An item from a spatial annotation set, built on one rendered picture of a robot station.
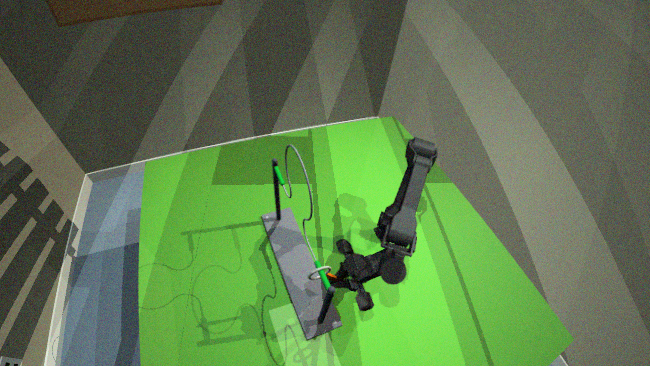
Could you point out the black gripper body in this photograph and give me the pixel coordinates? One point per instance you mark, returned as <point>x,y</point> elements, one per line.
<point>363,299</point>

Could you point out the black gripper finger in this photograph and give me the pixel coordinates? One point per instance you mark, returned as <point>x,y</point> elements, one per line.
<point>343,284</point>
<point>341,274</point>

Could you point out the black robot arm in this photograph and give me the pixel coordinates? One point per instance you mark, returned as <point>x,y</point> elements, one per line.
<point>398,223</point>

